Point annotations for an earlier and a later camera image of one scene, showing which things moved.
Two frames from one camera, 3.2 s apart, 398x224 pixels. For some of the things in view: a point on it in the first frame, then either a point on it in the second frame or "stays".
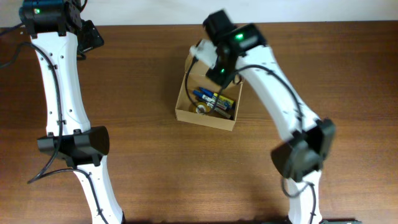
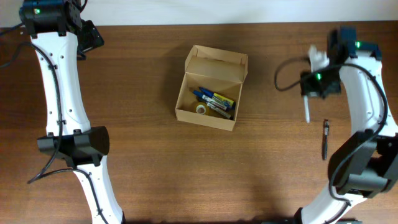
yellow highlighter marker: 224,99 stays
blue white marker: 209,100 stays
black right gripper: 224,79 → 307,89
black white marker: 219,111 stays
